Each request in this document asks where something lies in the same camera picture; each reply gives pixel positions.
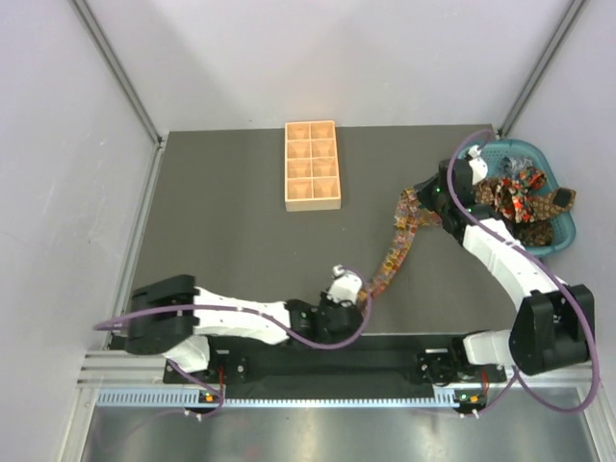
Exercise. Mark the teal plastic basket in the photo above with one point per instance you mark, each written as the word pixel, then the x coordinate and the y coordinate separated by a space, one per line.
pixel 493 151

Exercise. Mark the blue grey tie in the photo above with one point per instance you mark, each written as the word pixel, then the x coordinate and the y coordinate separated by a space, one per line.
pixel 511 166

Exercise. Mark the wooden eight-compartment box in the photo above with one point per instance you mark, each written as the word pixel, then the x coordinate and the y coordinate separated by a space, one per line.
pixel 312 179

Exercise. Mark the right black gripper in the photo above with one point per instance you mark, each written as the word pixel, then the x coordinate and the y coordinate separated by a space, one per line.
pixel 423 193

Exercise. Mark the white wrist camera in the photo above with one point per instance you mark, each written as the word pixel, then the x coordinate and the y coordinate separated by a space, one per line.
pixel 478 165
pixel 345 287

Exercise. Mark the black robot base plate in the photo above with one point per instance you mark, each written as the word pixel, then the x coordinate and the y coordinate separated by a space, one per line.
pixel 394 365

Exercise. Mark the colourful banana print tie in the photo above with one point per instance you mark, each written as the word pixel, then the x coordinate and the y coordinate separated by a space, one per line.
pixel 410 215

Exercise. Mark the red floral tie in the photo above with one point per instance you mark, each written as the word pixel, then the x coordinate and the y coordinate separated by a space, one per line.
pixel 512 195

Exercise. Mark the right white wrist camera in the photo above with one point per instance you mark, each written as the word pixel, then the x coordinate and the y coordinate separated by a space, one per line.
pixel 478 165

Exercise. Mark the grey slotted cable duct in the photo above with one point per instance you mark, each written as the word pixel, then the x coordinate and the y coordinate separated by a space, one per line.
pixel 197 398

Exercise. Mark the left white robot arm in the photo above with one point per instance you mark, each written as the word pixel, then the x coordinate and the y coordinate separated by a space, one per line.
pixel 178 320

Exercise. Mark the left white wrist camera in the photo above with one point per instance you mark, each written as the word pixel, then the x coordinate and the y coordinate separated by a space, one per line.
pixel 345 287

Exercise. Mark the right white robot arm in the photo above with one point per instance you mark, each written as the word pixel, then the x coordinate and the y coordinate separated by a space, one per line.
pixel 554 324

